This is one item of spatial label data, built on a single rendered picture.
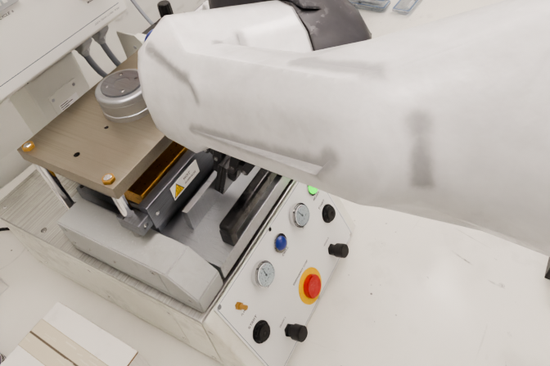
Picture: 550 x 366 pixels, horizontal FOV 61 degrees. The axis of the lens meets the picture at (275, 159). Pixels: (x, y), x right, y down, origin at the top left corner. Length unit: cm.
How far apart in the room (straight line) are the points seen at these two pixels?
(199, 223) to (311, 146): 50
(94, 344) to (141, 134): 34
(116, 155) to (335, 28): 37
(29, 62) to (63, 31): 7
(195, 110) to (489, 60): 17
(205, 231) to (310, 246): 21
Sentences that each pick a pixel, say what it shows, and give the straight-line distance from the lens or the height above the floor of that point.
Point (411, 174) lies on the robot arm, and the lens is 18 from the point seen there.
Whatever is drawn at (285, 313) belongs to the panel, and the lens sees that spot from 77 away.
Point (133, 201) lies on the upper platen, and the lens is 66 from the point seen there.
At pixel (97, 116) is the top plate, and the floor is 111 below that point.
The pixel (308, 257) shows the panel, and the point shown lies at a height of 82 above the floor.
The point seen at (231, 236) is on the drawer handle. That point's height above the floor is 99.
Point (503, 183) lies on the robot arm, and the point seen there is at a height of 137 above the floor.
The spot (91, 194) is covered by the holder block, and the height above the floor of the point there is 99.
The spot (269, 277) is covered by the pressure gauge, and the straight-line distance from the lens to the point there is 71.
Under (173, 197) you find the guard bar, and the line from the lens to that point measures 66.
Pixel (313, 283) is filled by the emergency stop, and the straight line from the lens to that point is 80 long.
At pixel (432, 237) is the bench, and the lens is 93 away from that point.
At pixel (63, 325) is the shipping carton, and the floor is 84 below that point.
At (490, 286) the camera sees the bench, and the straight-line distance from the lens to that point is 89.
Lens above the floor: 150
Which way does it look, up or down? 45 degrees down
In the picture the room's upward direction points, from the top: 10 degrees counter-clockwise
